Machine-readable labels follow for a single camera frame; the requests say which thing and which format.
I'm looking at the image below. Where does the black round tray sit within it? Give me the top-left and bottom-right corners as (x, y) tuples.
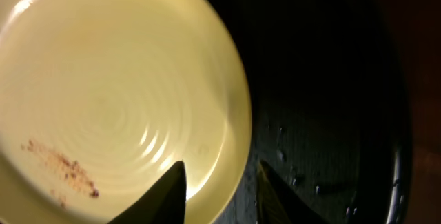
(208, 0), (412, 223)

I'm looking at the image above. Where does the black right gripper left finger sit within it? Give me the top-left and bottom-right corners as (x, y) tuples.
(109, 161), (187, 224)

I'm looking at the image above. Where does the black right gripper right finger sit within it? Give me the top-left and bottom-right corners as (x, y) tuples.
(256, 160), (327, 224)

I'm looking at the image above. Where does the yellow plate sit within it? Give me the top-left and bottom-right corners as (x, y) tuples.
(1, 0), (252, 223)

